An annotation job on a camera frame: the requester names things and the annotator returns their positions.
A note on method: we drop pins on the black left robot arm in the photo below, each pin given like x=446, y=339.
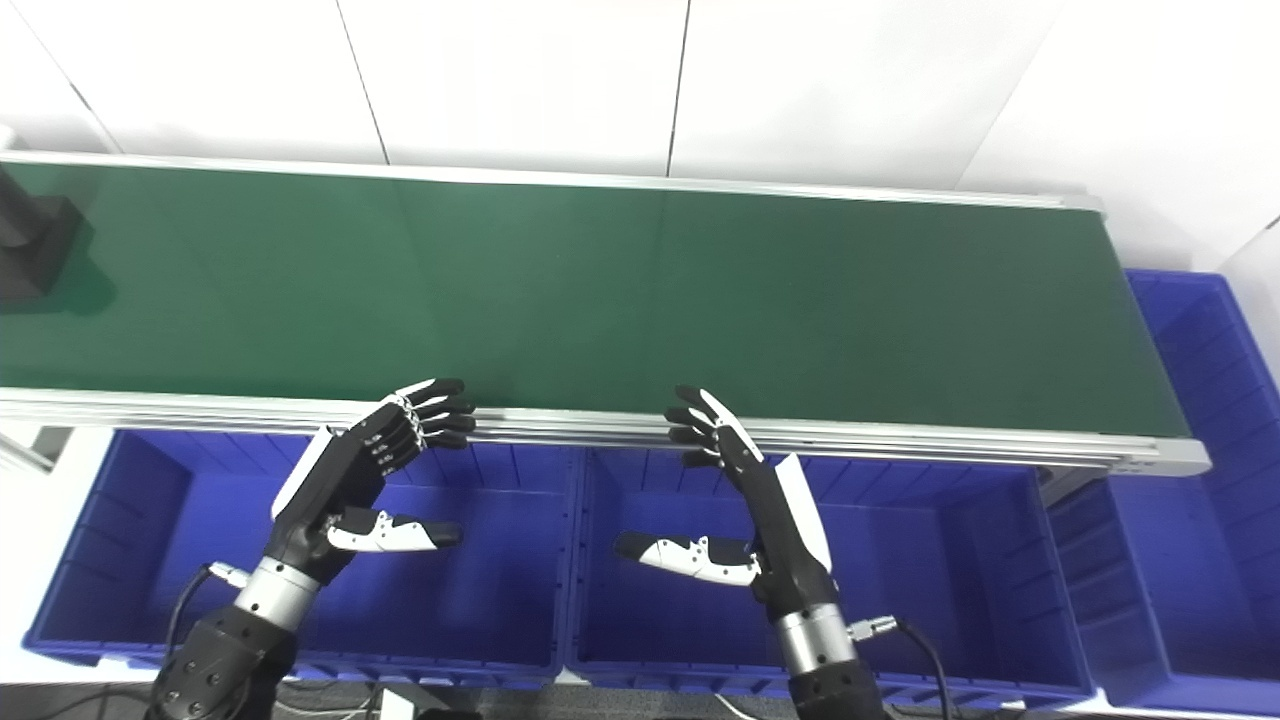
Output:
x=225, y=655

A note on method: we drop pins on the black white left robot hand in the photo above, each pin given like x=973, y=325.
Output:
x=330, y=480

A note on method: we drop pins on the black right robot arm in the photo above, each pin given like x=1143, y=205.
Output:
x=820, y=660

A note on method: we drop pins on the aluminium conveyor leg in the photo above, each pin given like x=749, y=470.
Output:
x=25, y=450

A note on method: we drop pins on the blue plastic bin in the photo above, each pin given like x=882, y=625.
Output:
x=1200, y=520
x=930, y=590
x=480, y=600

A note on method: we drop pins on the black cylinder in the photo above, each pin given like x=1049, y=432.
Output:
x=35, y=245

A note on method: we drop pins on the green conveyor belt aluminium frame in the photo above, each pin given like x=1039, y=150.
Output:
x=600, y=300

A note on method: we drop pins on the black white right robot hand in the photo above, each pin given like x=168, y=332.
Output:
x=780, y=530

